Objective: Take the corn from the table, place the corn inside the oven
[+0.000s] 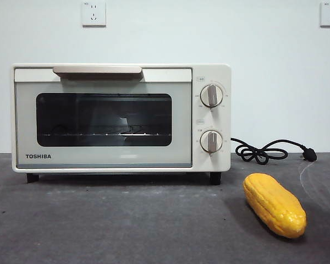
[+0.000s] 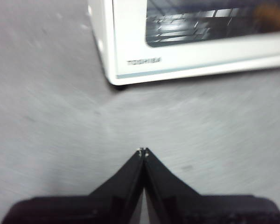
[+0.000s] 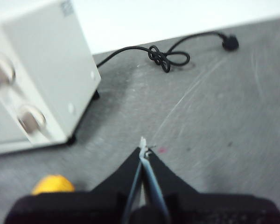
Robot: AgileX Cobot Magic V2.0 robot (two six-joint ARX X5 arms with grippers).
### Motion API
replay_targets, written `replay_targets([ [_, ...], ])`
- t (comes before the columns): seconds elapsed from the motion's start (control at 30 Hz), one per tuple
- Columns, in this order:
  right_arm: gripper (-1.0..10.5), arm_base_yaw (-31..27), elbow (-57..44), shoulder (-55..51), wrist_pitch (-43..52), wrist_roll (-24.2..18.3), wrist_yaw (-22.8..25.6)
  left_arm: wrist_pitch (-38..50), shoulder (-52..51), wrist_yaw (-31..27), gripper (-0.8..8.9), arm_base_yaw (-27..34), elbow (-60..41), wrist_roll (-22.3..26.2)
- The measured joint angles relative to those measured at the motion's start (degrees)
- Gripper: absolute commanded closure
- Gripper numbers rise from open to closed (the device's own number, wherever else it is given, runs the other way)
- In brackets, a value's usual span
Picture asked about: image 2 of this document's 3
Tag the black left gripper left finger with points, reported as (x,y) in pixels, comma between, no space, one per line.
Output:
(102,207)

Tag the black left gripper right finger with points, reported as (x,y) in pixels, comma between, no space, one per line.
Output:
(189,210)

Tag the white Toshiba toaster oven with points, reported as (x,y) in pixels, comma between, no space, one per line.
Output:
(100,46)

